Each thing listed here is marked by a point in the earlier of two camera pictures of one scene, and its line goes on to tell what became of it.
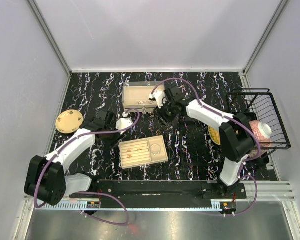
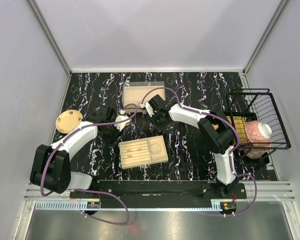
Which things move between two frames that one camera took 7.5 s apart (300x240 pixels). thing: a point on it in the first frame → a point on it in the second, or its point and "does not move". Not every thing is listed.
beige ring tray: x=143 y=152 does not move
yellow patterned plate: x=69 y=121 does not move
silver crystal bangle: x=155 y=149 does not move
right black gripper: x=160 y=112 → x=159 y=127
